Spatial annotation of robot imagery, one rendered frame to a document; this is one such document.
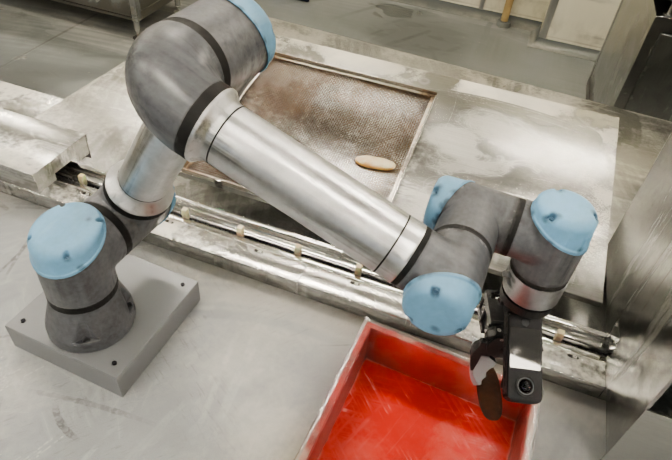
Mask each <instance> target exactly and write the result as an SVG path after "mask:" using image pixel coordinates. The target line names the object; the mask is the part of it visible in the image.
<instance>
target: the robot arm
mask: <svg viewBox="0 0 672 460"><path fill-rule="evenodd" d="M275 50H276V37H275V34H274V32H273V28H272V24H271V22H270V20H269V18H268V16H267V15H266V13H265V12H264V10H263V9H262V8H261V7H260V6H259V5H258V4H257V3H256V2H255V1H254V0H198V1H197V2H195V3H193V4H191V5H189V6H187V7H185V8H184V9H182V10H180V11H178V12H176V13H174V14H172V15H171V16H169V17H167V18H165V19H163V20H161V21H159V22H157V23H155V24H152V25H151V26H149V27H147V28H146V29H145V30H144V31H142V32H141V33H140V34H139V35H138V36H137V38H136V39H135V40H134V42H133V44H132V45H131V47H130V49H129V52H128V54H127V57H126V62H125V83H126V88H127V92H128V95H129V98H130V101H131V103H132V105H133V107H134V109H135V111H136V113H137V115H138V116H139V118H140V119H141V120H142V124H141V126H140V128H139V130H138V132H137V134H136V136H135V138H134V140H133V142H132V144H131V147H130V149H129V151H128V153H127V155H126V157H125V159H124V160H121V161H118V162H117V163H115V164H114V165H113V166H111V168H110V169H109V170H108V172H107V174H106V176H105V178H104V181H103V183H102V185H101V187H100V188H99V189H98V190H97V191H96V192H95V193H94V194H92V195H91V196H90V197H89V198H87V199H86V200H85V201H84V202H70V203H65V206H63V207H60V205H58V206H55V207H53V208H51V209H49V210H47V211H46V212H44V213H43V214H42V215H41V216H39V217H38V218H37V219H36V221H35V222H34V223H33V225H32V226H31V228H30V230H29V233H28V236H27V247H28V251H29V258H30V262H31V265H32V267H33V269H34V270H35V271H36V274H37V276H38V279H39V281H40V284H41V286H42V289H43V292H44V294H45V297H46V299H47V306H46V313H45V328H46V331H47V333H48V336H49V338H50V340H51V341H52V343H53V344H54V345H55V346H57V347H58V348H60V349H61V350H64V351H66V352H70V353H77V354H85V353H92V352H97V351H100V350H103V349H105V348H108V347H110V346H112V345H113V344H115V343H117V342H118V341H119V340H121V339H122V338H123V337H124V336H125V335H126V334H127V333H128V332H129V330H130V329H131V327H132V325H133V323H134V321H135V317H136V308H135V303H134V299H133V297H132V295H131V293H130V292H129V290H128V289H127V288H126V287H125V286H124V285H123V284H122V282H121V281H120V280H119V279H118V277H117V273H116V269H115V267H116V265H117V264H118V263H119V262H120V261H121V260H122V259H123V258H124V257H125V256H126V255H127V254H129V253H130V251H132V250H133V249H134V248H135V247H136V246H137V245H138V244H139V243H140V242H141V241H142V240H143V239H144V238H145V237H146V236H147V235H148V234H149V233H150V232H151V231H153V230H154V229H155V228H156V227H157V226H158V225H160V224H161V223H162V222H164V221H165V220H166V219H167V217H168V216H169V215H170V213H171V212H172V210H173V208H174V206H175V203H176V193H175V192H174V186H173V182H174V181H175V179H176V177H177V176H178V174H179V173H180V171H181V169H182V168H183V166H184V165H185V163H186V161H189V162H196V161H201V160H204V161H205V162H207V163H208V164H210V165H211V166H213V167H214V168H216V169H218V170H219V171H221V172H222V173H224V174H225V175H227V176H228V177H230V178H231V179H233V180H234V181H236V182H237V183H239V184H240V185H242V186H243V187H245V188H246V189H248V190H250V191H251V192H253V193H254V194H256V195H257V196H259V197H260V198H262V199H263V200H265V201H266V202H268V203H269V204H271V205H272V206H274V207H275V208H277V209H279V210H280V211H282V212H283V213H285V214H286V215H288V216H289V217H291V218H292V219H294V220H295V221H297V222H298V223H300V224H301V225H303V226H304V227H306V228H307V229H309V230H311V231H312V232H314V233H315V234H317V235H318V236H320V237H321V238H323V239H324V240H326V241H327V242H329V243H330V244H332V245H333V246H335V247H336V248H338V249H340V250H341V251H343V252H344V253H346V254H347V255H349V256H350V257H352V258H353V259H355V260H356V261H358V262H359V263H361V264H362V265H364V266H365V267H367V268H368V269H370V270H372V271H373V272H375V273H376V274H378V275H379V276H381V277H382V278H384V279H385V280H387V281H388V282H390V283H392V284H393V285H395V286H396V287H397V288H399V289H400V290H402V291H403V298H402V308H403V311H404V314H405V315H406V316H408V317H409V319H410V321H411V323H412V324H413V325H415V326H416V327H417V328H419V329H421V330H422V331H424V332H427V333H430V334H433V335H439V336H448V335H454V334H457V333H459V332H461V331H462V330H465V329H466V327H467V326H468V324H469V323H470V321H471V318H472V316H473V313H474V311H475V308H476V306H477V305H478V304H479V302H480V300H481V297H482V288H483V285H484V282H485V279H486V275H487V272H488V269H489V266H490V263H491V260H492V257H493V254H494V253H497V254H500V255H503V256H508V257H511V259H510V262H509V265H508V267H507V269H506V270H503V271H502V276H503V281H502V284H501V287H500V289H498V290H487V289H486V291H485V293H484V296H483V298H482V301H481V303H480V306H479V308H478V311H477V312H478V319H479V325H480V332H481V333H483V334H484V338H483V337H481V338H480V339H477V338H475V339H474V340H473V342H472V346H471V349H470V369H469V370H470V379H471V382H472V383H473V385H482V380H483V379H484V378H485V377H486V372H487V371H488V370H489V369H491V368H493V367H494V366H495V364H496V360H495V358H503V378H502V381H501V384H500V387H501V388H502V395H503V398H504V399H505V400H507V401H509V402H513V403H521V404H529V405H531V404H538V403H540V402H541V401H542V352H543V351H544V350H543V345H542V344H543V342H542V319H541V318H543V317H545V316H547V315H548V314H549V313H550V312H551V310H552V308H553V307H554V306H556V305H557V303H558V301H559V300H560V298H561V296H562V294H563V292H564V291H565V289H566V287H567V285H568V283H569V280H570V278H571V276H572V275H573V273H574V271H575V269H576V267H577V266H578V264H579V262H580V260H581V258H582V256H583V255H584V254H585V253H586V252H587V250H588V249H589V246H590V241H591V239H592V237H593V234H594V232H595V230H596V228H597V226H598V223H599V220H598V215H597V212H596V210H595V208H594V207H593V205H592V204H591V203H590V202H589V201H588V200H587V199H585V198H584V197H583V196H581V195H579V194H577V193H575V192H572V191H569V190H565V189H561V190H556V189H548V190H545V191H543V192H541V193H540V194H539V195H538V196H537V198H536V199H535V200H534V201H532V200H529V199H523V198H520V197H517V196H514V195H511V194H507V193H504V192H501V191H498V190H495V189H492V188H489V187H486V186H483V185H480V184H477V183H475V182H474V181H472V180H463V179H459V178H455V177H452V176H447V175H446V176H442V177H440V178H439V179H438V180H437V182H436V184H435V186H434V188H433V191H432V193H431V195H430V198H429V201H428V204H427V207H426V210H425V214H424V219H423V223H422V222H420V221H419V220H417V219H416V218H414V217H413V216H411V215H410V214H408V213H407V212H405V211H404V210H402V209H400V208H399V207H397V206H396V205H394V204H393V203H391V202H390V201H388V200H387V199H385V198H384V197H382V196H381V195H379V194H377V193H376V192H374V191H373V190H371V189H370V188H368V187H367V186H365V185H364V184H362V183H361V182H359V181H358V180H356V179H355V178H353V177H351V176H350V175H348V174H347V173H345V172H344V171H342V170H341V169H339V168H338V167H336V166H335V165H333V164H332V163H330V162H329V161H327V160H325V159H324V158H322V157H321V156H319V155H318V154H316V153H315V152H313V151H312V150H310V149H309V148H307V147H306V146H304V145H303V144H301V143H299V142H298V141H296V140H295V139H293V138H292V137H290V136H289V135H287V134H286V133H284V132H283V131H281V130H280V129H278V128H277V127H275V126H273V125H272V124H270V123H269V122H267V121H266V120H264V119H263V118H261V117H260V116H258V115H257V114H255V113H254V112H252V111H251V110H249V109H247V108H246V107H244V106H243V105H241V104H240V102H239V98H240V96H241V95H242V93H243V92H244V90H245V89H246V87H247V85H248V84H249V83H250V81H251V80H252V79H253V78H254V77H255V76H256V75H257V74H258V73H260V72H262V71H264V70H265V69H266V68H267V67H268V65H269V63H270V62H271V61H272V59H273V57H274V54H275ZM494 293H495V294H494ZM491 294H492V295H491ZM497 294H500V295H497ZM490 295H491V297H490ZM484 301H485V307H484V310H483V312H482V309H481V308H482V306H483V303H484Z"/></svg>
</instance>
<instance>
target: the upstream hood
mask: <svg viewBox="0 0 672 460"><path fill-rule="evenodd" d="M87 141H88V138H87V135H86V134H84V133H81V132H78V131H75V130H71V129H68V128H65V127H62V126H58V125H55V124H52V123H49V122H45V121H42V120H39V119H36V118H32V117H29V116H26V115H23V114H19V113H16V112H13V111H10V110H6V109H3V108H0V180H1V181H4V182H7V183H10V184H13V185H16V186H19V187H22V188H25V189H28V190H31V191H34V192H37V193H41V192H42V191H43V190H45V189H46V188H47V187H48V186H49V185H51V184H52V183H53V182H54V181H56V180H57V178H56V175H55V173H56V172H58V171H59V170H60V169H61V168H63V167H64V166H65V165H66V164H68V163H69V162H70V161H71V160H73V159H74V158H75V157H76V159H77V163H78V162H79V161H80V160H82V159H83V158H84V157H85V156H86V157H89V158H91V154H90V150H89V146H88V143H87Z"/></svg>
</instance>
